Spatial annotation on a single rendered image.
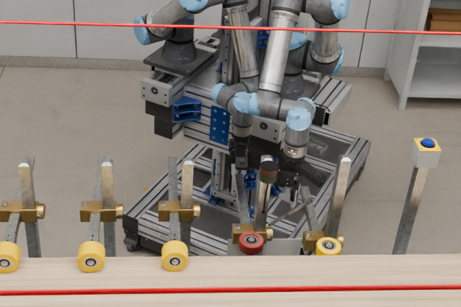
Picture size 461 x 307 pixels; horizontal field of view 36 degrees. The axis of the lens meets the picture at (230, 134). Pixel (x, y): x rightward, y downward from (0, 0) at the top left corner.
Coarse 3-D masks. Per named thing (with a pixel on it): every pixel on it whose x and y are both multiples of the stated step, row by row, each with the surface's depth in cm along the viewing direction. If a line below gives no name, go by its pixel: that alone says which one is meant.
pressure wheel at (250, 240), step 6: (246, 234) 233; (252, 234) 233; (258, 234) 233; (240, 240) 230; (246, 240) 231; (252, 240) 230; (258, 240) 231; (240, 246) 230; (246, 246) 228; (252, 246) 228; (258, 246) 228; (246, 252) 229; (252, 252) 229; (258, 252) 230
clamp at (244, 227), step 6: (240, 228) 240; (246, 228) 241; (252, 228) 241; (270, 228) 241; (234, 234) 239; (240, 234) 239; (264, 234) 240; (270, 234) 240; (234, 240) 240; (264, 240) 241; (270, 240) 242
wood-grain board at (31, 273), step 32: (192, 256) 223; (224, 256) 224; (256, 256) 225; (288, 256) 226; (320, 256) 227; (352, 256) 228; (384, 256) 229; (416, 256) 230; (448, 256) 231; (0, 288) 207; (32, 288) 208; (64, 288) 208
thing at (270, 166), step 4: (268, 160) 223; (264, 164) 221; (268, 164) 221; (272, 164) 221; (276, 164) 222; (264, 168) 220; (268, 168) 220; (272, 168) 220; (276, 168) 220; (264, 200) 231; (264, 204) 232; (264, 208) 233; (264, 212) 235
